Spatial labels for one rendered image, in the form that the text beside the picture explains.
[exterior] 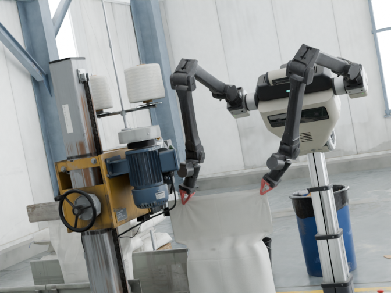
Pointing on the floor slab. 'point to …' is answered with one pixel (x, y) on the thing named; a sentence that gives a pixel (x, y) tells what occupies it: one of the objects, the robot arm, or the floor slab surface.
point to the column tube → (66, 91)
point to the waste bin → (300, 203)
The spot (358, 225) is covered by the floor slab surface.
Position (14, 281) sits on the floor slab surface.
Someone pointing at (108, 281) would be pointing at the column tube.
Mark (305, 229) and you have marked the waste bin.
